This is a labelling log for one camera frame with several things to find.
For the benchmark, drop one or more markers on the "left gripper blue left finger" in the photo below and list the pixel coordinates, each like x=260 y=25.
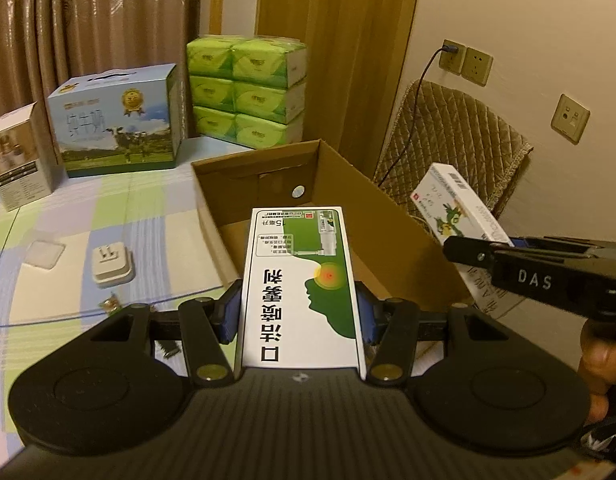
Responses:
x=207 y=324

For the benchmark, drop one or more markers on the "clear plastic container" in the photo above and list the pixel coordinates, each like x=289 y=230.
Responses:
x=43 y=251

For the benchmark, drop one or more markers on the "white humidifier product box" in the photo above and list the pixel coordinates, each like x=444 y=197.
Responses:
x=29 y=168

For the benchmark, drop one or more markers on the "blue milk carton box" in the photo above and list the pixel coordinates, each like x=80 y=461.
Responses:
x=118 y=120

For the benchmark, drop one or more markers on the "round port wall plate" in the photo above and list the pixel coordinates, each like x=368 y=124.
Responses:
x=570 y=118

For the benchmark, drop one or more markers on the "golden yellow curtain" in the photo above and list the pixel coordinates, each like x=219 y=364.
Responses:
x=356 y=51

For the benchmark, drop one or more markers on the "green tissue pack stack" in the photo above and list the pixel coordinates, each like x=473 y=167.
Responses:
x=248 y=91

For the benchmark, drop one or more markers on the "open brown cardboard box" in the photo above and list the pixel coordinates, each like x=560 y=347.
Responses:
x=391 y=253

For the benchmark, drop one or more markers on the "green white medicine box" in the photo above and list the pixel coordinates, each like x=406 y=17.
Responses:
x=299 y=307

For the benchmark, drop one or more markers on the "wall power socket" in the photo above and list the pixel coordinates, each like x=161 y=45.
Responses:
x=452 y=58

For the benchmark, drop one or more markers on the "white power adapter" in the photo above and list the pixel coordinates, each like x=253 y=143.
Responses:
x=112 y=264

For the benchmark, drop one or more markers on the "brown pleated curtain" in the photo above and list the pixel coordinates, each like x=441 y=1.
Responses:
x=44 y=43

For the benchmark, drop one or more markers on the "person right hand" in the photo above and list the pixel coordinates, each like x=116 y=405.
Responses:
x=597 y=365

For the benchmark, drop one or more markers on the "white blue medicine box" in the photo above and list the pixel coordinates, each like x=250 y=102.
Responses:
x=450 y=207

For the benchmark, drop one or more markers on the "quilted brown chair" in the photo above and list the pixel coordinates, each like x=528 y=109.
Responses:
x=438 y=124

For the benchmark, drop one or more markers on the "green foil candy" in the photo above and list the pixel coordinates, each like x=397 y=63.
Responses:
x=111 y=304

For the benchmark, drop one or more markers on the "checkered blue green tablecloth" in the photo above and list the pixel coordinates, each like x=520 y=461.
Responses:
x=93 y=244

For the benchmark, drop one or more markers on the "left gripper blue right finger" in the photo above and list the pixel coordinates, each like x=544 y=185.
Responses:
x=392 y=327

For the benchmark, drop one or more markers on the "black usb stick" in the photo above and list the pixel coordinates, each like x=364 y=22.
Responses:
x=169 y=348

